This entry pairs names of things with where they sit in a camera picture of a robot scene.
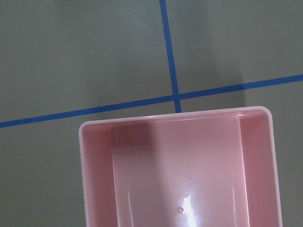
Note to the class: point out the pink plastic bin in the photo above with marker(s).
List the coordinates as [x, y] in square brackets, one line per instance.
[198, 169]

